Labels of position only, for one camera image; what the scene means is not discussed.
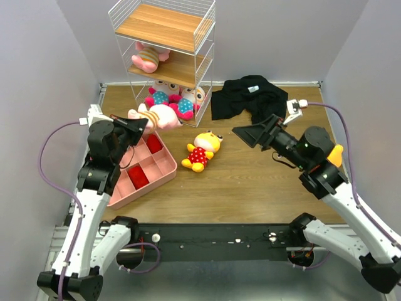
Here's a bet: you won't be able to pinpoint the red item in tray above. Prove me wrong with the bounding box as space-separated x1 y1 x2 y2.
127 165 149 189
146 134 163 154

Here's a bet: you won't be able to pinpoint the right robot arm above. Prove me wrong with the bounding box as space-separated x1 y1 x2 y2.
232 115 400 294

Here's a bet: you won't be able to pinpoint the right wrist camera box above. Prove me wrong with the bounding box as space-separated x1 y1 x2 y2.
283 99 308 125

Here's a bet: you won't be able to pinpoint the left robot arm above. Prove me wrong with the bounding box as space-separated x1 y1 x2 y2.
37 114 148 300

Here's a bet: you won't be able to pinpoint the orange plush red dotted dress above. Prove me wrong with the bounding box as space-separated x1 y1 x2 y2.
326 144 344 167

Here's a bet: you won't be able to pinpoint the white panda plush blue dress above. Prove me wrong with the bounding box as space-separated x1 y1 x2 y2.
145 80 181 107

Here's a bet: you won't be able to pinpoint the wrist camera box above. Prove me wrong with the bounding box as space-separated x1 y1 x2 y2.
283 99 308 125
79 104 113 127

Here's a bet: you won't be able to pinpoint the white panda plush yellow glasses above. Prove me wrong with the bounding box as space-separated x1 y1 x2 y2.
169 87 206 120

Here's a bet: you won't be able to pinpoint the pink divided storage tray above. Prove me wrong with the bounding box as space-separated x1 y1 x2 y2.
107 132 177 209

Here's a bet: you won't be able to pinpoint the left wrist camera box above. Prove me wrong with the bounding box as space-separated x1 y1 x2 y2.
79 104 113 127

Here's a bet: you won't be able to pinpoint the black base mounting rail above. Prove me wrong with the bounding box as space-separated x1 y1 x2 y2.
117 223 312 268

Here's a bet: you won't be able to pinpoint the pink frog plush striped shirt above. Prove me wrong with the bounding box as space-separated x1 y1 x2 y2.
131 41 170 73

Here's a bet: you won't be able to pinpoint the black crumpled cloth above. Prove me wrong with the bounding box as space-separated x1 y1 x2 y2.
211 75 288 124

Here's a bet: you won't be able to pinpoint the white wire shelf rack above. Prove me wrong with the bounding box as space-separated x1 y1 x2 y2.
108 1 216 127

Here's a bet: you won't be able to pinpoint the yellow plush red dotted dress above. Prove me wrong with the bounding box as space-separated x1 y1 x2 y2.
181 130 223 172

